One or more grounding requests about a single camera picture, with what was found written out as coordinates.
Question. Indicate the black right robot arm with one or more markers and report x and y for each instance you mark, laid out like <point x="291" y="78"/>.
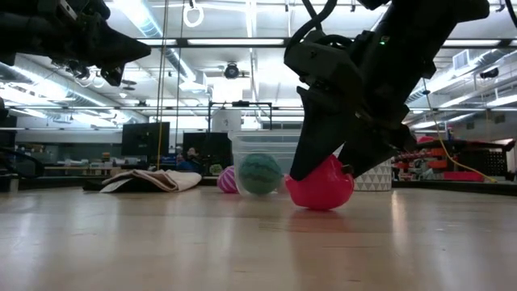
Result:
<point x="412" y="60"/>

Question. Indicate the round black ceiling fixture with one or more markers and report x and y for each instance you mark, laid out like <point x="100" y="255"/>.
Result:
<point x="231" y="70"/>

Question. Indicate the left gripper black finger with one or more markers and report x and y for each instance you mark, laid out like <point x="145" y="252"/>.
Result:
<point x="113" y="76"/>
<point x="117" y="46"/>

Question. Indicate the shelf with orange bins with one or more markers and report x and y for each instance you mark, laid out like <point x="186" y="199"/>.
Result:
<point x="460" y="159"/>

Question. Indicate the black computer monitor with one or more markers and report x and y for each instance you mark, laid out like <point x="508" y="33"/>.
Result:
<point x="210" y="147"/>
<point x="145" y="139"/>

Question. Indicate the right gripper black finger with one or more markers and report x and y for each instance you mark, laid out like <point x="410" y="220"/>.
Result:
<point x="323" y="129"/>
<point x="375" y="149"/>

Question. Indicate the red toy bell pepper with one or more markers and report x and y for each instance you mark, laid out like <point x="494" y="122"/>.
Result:
<point x="323" y="190"/>

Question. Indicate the pink white striped ball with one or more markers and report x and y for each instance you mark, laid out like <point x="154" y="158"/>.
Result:
<point x="227" y="181"/>

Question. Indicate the beige folded cloth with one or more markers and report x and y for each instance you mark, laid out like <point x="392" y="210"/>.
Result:
<point x="161" y="180"/>

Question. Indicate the black overhead frame bar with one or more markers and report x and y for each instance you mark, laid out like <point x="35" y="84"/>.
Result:
<point x="234" y="42"/>

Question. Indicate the person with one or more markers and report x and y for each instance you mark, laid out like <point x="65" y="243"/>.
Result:
<point x="190" y="158"/>

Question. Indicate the green watermelon toy ball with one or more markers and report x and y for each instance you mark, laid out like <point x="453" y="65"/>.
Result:
<point x="260" y="174"/>

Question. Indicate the clear plastic tupperware container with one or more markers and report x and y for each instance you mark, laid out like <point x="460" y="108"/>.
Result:
<point x="266" y="141"/>

